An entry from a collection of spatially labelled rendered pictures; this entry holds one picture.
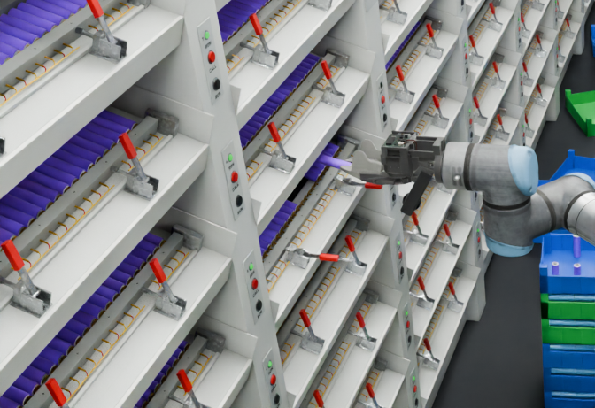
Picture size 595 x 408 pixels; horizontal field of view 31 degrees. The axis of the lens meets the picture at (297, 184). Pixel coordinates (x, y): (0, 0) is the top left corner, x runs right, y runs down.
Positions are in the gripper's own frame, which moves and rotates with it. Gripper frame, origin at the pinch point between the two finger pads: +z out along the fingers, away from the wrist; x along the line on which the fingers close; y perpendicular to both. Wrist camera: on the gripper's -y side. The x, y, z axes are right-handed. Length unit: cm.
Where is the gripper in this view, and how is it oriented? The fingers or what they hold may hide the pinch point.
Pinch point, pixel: (349, 168)
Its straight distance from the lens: 213.0
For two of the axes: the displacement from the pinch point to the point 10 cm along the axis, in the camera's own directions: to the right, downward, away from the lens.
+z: -9.2, -0.7, 4.0
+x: -3.8, 4.9, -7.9
